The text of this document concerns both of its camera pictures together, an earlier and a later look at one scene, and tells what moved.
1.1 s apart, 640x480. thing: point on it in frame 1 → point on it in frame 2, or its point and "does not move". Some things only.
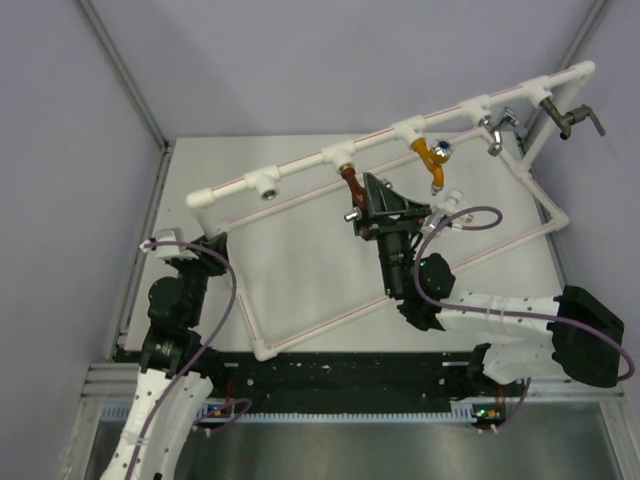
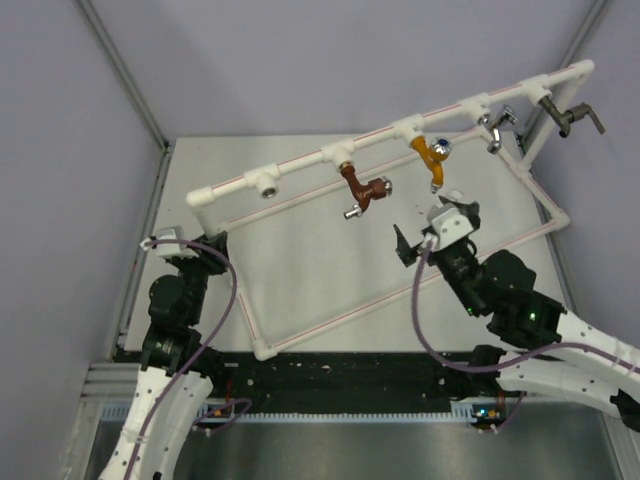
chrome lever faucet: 507,117 does not move
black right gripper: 380,201 → 403,250
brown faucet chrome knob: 350,176 does not move
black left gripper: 207,259 does not move
